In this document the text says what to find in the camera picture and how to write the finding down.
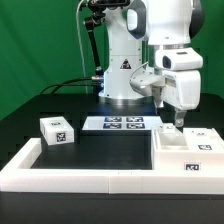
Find white cabinet door panel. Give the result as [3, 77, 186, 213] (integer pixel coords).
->
[152, 123, 181, 134]

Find white cabinet body box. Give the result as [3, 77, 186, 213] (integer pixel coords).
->
[151, 131, 224, 172]

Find white marker tag sheet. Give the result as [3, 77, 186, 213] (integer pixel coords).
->
[83, 116, 162, 131]

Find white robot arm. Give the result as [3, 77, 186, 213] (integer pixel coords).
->
[99, 0, 204, 127]

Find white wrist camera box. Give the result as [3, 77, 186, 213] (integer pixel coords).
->
[155, 48, 203, 71]

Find small white tagged block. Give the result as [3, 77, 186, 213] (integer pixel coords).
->
[40, 116, 74, 145]

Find grey cable on stand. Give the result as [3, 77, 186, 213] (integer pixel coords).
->
[75, 0, 89, 95]

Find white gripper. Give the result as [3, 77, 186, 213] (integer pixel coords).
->
[151, 70, 201, 127]

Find black cables at base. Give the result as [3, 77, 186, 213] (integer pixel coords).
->
[40, 77, 104, 96]

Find white U-shaped border frame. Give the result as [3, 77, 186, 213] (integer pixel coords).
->
[0, 138, 224, 195]

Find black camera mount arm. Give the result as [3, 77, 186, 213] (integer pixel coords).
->
[79, 0, 131, 83]

